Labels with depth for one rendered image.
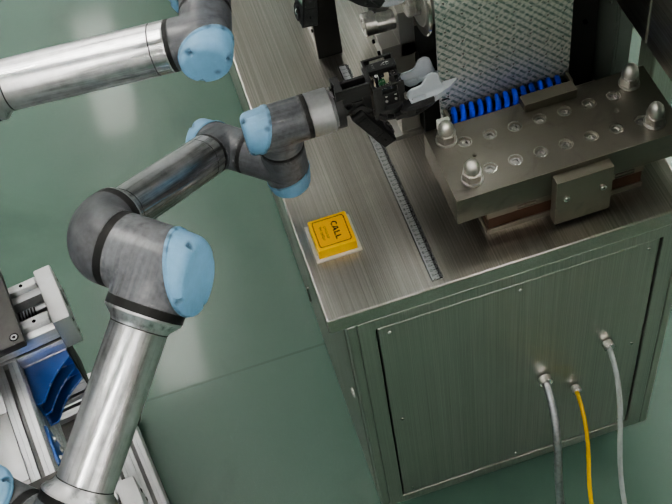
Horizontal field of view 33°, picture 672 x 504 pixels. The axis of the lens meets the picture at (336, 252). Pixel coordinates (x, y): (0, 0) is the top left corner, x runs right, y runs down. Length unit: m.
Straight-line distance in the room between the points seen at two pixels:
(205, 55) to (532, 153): 0.61
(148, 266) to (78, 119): 2.03
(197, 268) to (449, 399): 0.80
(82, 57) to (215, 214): 1.64
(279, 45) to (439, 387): 0.75
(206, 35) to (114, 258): 0.34
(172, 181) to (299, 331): 1.20
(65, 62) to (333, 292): 0.60
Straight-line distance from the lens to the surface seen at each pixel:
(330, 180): 2.06
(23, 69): 1.67
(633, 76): 1.99
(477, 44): 1.90
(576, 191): 1.92
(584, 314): 2.18
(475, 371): 2.20
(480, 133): 1.94
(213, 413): 2.88
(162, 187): 1.81
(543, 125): 1.95
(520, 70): 1.99
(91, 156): 3.48
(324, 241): 1.95
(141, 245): 1.61
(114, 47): 1.63
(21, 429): 2.13
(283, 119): 1.85
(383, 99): 1.86
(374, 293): 1.91
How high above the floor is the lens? 2.49
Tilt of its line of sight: 54 degrees down
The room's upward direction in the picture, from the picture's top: 11 degrees counter-clockwise
